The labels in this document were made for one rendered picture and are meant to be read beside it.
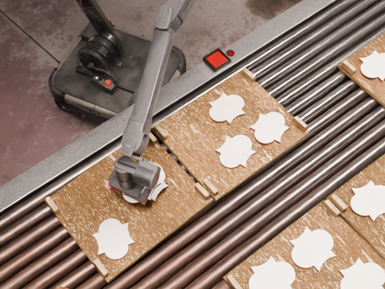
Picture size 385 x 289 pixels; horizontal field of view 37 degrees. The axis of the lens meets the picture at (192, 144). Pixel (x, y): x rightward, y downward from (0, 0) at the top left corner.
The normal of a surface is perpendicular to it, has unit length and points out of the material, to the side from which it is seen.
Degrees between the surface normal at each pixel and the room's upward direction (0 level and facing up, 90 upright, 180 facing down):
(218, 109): 0
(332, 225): 0
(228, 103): 0
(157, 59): 25
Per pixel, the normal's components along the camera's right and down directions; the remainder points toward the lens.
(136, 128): -0.15, -0.13
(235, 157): -0.02, -0.52
